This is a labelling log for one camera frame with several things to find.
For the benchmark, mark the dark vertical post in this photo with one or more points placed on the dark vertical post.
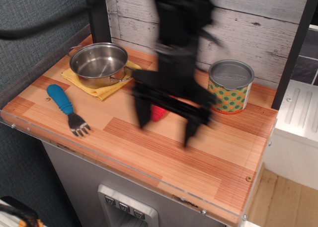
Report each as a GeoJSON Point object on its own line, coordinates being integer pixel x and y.
{"type": "Point", "coordinates": [98, 19]}
{"type": "Point", "coordinates": [304, 24]}

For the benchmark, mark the blue handled metal fork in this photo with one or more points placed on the blue handled metal fork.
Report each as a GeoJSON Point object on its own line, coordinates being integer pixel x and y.
{"type": "Point", "coordinates": [78, 126]}

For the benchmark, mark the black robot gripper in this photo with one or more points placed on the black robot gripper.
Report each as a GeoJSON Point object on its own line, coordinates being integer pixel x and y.
{"type": "Point", "coordinates": [173, 88]}

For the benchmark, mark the yellow folded cloth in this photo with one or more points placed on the yellow folded cloth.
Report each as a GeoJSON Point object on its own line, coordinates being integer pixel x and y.
{"type": "Point", "coordinates": [99, 93]}

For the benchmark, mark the dark vertical post right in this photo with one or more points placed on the dark vertical post right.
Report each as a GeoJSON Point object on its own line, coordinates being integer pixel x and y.
{"type": "Point", "coordinates": [304, 24]}

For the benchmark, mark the dark vertical post left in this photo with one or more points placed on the dark vertical post left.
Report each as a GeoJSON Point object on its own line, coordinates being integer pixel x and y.
{"type": "Point", "coordinates": [98, 19]}

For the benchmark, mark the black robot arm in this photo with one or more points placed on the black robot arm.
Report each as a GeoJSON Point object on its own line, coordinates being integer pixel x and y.
{"type": "Point", "coordinates": [181, 23]}

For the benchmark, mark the grey cabinet with button panel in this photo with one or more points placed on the grey cabinet with button panel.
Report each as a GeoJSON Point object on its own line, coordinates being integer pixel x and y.
{"type": "Point", "coordinates": [103, 198]}

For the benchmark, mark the patterned can with grey lid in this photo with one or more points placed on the patterned can with grey lid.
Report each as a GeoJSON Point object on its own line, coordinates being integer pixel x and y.
{"type": "Point", "coordinates": [230, 82]}

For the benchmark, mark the red handled metal spoon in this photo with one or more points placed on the red handled metal spoon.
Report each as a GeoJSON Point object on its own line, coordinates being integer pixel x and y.
{"type": "Point", "coordinates": [157, 113]}

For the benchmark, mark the stainless steel pot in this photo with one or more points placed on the stainless steel pot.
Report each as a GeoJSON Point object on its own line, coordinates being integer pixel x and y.
{"type": "Point", "coordinates": [100, 64]}

